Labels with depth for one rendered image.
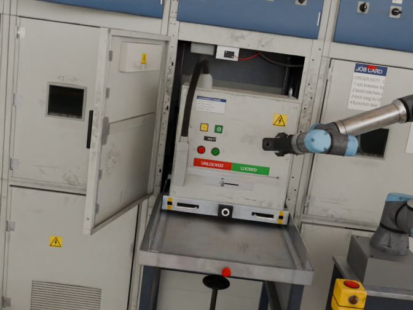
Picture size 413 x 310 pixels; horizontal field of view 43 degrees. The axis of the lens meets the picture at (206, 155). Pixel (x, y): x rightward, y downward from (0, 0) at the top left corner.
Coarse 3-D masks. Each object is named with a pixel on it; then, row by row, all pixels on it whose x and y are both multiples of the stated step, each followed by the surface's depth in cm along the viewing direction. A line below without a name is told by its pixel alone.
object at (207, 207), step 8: (184, 200) 221; (192, 200) 221; (200, 200) 221; (176, 208) 221; (200, 208) 221; (208, 208) 221; (216, 208) 221; (240, 208) 221; (248, 208) 221; (256, 208) 221; (264, 208) 222; (232, 216) 222; (240, 216) 222; (248, 216) 222; (264, 216) 222; (272, 216) 222; (280, 216) 222
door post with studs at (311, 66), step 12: (324, 0) 229; (324, 12) 230; (324, 24) 231; (312, 48) 233; (312, 60) 234; (312, 72) 236; (312, 84) 237; (300, 96) 238; (312, 96) 238; (300, 120) 240; (300, 132) 241; (300, 156) 244; (300, 168) 245; (288, 180) 247; (288, 192) 248; (288, 204) 249; (276, 288) 258
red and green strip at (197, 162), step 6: (198, 162) 218; (204, 162) 218; (210, 162) 218; (216, 162) 218; (222, 162) 218; (228, 162) 218; (216, 168) 219; (222, 168) 219; (228, 168) 219; (234, 168) 219; (240, 168) 219; (246, 168) 219; (252, 168) 219; (258, 168) 218; (264, 168) 218; (264, 174) 219
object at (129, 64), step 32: (128, 32) 189; (128, 64) 194; (160, 64) 234; (96, 96) 179; (128, 96) 207; (96, 128) 181; (128, 128) 208; (160, 128) 241; (96, 160) 184; (128, 160) 219; (96, 192) 190; (128, 192) 225; (96, 224) 200
